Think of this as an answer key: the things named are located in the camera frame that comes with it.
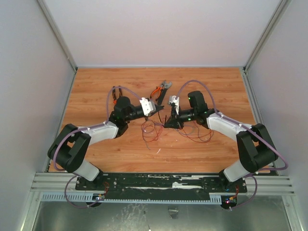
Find purple grey wire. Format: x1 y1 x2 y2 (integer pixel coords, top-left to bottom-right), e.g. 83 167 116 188
143 125 154 150

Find black zip tie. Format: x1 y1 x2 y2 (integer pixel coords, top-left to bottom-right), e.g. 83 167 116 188
158 112 167 128

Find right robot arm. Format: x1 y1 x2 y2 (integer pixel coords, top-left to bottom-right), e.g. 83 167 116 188
165 91 278 192

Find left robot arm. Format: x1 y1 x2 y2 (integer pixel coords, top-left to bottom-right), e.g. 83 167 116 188
48 96 164 190

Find small orange needle-nose pliers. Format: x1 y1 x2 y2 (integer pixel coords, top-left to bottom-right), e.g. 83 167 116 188
150 82 165 101

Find black adjustable wrench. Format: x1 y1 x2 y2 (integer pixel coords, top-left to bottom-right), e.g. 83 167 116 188
156 81 172 105

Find large orange black pliers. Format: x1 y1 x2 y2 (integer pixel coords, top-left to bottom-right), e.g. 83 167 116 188
112 86 123 105

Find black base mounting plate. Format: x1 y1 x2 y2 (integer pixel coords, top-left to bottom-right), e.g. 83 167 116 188
75 173 247 200

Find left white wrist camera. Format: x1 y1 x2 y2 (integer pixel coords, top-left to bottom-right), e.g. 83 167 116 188
140 97 155 115

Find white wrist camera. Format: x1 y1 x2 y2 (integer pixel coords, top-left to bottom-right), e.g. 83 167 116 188
140 97 155 115
168 95 180 115

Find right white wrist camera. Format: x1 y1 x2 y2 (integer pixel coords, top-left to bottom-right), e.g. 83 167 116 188
168 95 180 115

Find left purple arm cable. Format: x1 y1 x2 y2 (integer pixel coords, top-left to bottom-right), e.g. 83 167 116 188
53 86 145 209

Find grey slotted cable duct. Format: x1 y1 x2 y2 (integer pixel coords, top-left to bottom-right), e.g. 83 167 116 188
40 192 222 205

